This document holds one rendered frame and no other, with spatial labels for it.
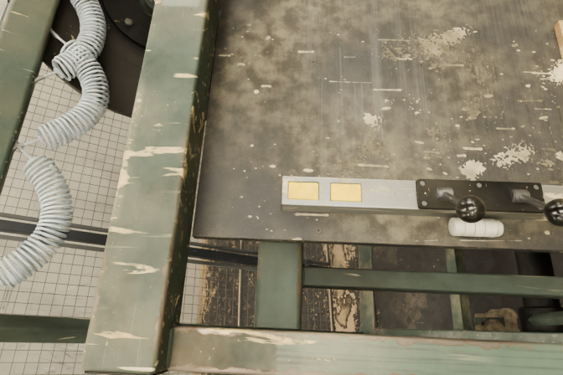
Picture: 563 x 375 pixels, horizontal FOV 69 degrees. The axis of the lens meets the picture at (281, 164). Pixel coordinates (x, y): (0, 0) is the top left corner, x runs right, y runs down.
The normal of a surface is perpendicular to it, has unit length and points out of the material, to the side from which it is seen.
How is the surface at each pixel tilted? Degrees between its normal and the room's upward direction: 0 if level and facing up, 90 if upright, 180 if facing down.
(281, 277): 57
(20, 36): 90
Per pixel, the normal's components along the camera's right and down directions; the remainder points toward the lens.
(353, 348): -0.01, -0.38
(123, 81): 0.54, -0.29
